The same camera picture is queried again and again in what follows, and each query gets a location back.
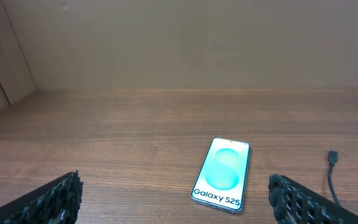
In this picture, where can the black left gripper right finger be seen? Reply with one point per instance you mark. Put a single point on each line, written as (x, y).
(294, 203)

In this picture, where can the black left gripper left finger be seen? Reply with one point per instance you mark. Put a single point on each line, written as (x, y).
(55, 202)

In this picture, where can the Galaxy S25 smartphone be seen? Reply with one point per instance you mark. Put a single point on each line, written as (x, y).
(221, 182)

